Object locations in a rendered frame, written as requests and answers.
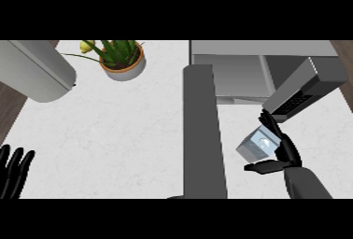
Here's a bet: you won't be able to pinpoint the pale grey rounded appliance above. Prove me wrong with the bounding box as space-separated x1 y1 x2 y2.
0 40 78 105

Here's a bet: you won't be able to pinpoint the grey microwave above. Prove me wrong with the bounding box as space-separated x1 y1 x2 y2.
189 40 348 123

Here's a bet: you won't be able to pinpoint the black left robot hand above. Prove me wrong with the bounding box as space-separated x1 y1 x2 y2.
0 144 37 200

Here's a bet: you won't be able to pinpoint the dark grey microwave door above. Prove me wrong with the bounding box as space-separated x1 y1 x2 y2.
181 63 229 200

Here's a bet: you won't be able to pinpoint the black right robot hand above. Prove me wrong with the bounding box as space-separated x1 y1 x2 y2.
242 108 303 176

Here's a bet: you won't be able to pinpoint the potted green plant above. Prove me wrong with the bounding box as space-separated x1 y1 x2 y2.
60 40 147 82

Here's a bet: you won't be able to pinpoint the pale blue milk carton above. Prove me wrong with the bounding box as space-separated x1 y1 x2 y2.
235 124 282 164

